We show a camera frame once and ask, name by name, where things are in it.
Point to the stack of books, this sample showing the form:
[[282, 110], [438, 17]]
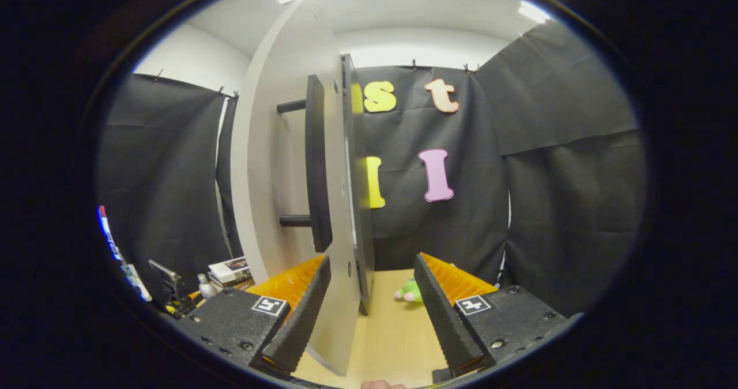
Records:
[[230, 271]]

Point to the black backdrop cloth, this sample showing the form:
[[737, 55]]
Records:
[[548, 204]]

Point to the pink and green plush toy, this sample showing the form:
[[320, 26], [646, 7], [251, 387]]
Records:
[[410, 291]]

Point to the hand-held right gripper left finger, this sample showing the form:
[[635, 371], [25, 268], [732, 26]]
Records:
[[305, 314]]

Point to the beige cabinet door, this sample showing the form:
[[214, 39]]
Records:
[[262, 164]]

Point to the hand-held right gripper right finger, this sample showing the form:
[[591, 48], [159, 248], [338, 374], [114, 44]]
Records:
[[441, 314]]

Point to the small white bottle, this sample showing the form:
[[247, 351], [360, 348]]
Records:
[[207, 288]]

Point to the computer monitor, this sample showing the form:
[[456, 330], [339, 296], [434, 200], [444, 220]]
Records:
[[108, 239]]

